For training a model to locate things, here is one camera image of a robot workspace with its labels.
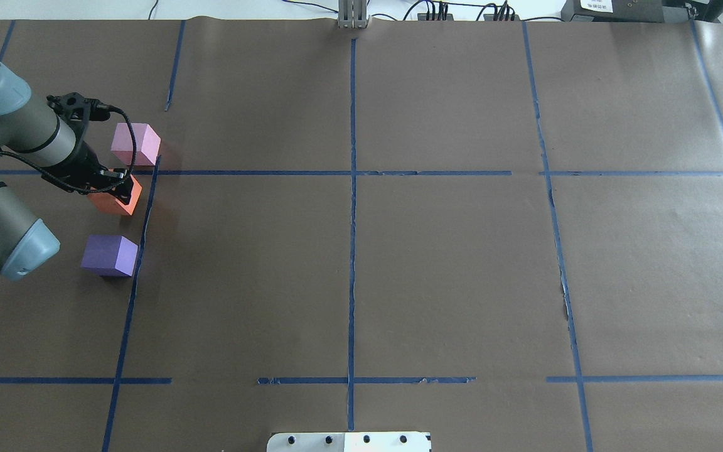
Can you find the orange foam cube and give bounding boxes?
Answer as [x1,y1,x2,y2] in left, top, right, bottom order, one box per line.
[87,176,142,217]

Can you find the pink foam cube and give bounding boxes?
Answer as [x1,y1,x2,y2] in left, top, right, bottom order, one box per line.
[110,122,161,166]

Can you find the purple foam cube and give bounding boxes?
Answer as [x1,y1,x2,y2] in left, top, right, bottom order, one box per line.
[80,235,139,277]

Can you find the black power strip left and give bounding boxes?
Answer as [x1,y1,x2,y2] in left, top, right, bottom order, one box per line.
[404,1,454,22]

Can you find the black power strip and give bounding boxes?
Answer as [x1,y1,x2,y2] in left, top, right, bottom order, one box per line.
[476,1,520,22]
[404,1,454,22]

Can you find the black power strip right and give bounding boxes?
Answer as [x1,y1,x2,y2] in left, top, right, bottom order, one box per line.
[476,1,520,22]

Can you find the brown paper table cover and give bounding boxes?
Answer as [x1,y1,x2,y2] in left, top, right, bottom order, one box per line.
[0,17,723,451]

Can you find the black control box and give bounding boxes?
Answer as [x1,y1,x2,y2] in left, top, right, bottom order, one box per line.
[560,1,692,23]

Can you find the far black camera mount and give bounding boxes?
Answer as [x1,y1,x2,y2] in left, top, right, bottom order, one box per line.
[46,92,112,138]

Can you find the grey aluminium profile post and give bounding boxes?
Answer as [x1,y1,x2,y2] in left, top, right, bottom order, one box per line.
[338,0,370,30]

